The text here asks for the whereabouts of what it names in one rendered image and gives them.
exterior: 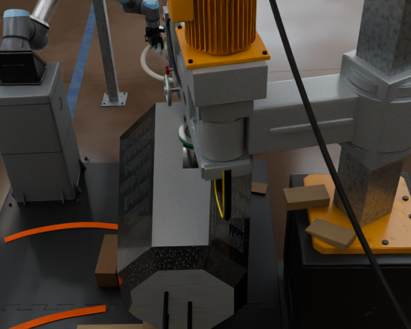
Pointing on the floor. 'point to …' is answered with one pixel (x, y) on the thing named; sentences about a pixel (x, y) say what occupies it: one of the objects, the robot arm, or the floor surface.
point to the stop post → (116, 98)
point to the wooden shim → (259, 188)
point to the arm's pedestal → (36, 138)
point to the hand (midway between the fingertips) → (159, 51)
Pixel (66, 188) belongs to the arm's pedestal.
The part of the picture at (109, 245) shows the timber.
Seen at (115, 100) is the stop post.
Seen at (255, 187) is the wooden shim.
